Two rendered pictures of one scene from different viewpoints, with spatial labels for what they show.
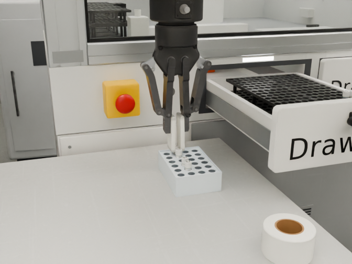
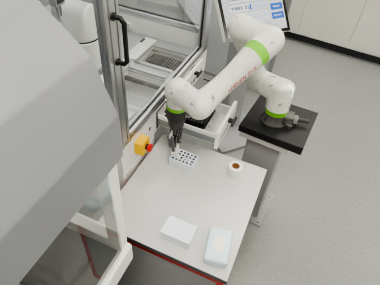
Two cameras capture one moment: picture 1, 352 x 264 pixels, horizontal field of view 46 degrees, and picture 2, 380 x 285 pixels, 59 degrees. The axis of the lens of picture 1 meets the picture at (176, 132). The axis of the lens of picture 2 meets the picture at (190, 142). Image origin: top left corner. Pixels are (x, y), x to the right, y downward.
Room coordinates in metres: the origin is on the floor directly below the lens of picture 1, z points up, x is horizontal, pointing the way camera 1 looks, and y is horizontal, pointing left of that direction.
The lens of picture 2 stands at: (0.00, 0.86, 2.01)
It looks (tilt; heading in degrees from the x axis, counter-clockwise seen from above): 45 degrees down; 308
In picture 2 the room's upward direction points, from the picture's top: 5 degrees clockwise
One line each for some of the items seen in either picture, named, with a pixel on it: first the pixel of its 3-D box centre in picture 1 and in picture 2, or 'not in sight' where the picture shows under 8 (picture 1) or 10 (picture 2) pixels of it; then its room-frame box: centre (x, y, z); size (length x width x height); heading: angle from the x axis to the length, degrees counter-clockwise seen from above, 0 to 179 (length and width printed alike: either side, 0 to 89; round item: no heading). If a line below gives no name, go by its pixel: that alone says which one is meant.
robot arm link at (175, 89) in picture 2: not in sight; (178, 94); (0.74, 0.00, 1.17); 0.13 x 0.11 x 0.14; 174
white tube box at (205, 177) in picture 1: (188, 169); (184, 159); (0.70, -0.02, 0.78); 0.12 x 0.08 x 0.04; 16
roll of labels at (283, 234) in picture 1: (287, 239); (235, 168); (0.48, -0.15, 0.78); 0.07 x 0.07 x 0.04
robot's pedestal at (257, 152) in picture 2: not in sight; (258, 168); (0.53, -0.59, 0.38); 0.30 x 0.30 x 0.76; 13
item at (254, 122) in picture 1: (282, 102); (188, 113); (0.86, -0.23, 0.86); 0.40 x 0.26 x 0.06; 18
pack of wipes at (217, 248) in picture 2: not in sight; (218, 246); (0.29, 0.23, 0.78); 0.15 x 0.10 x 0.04; 118
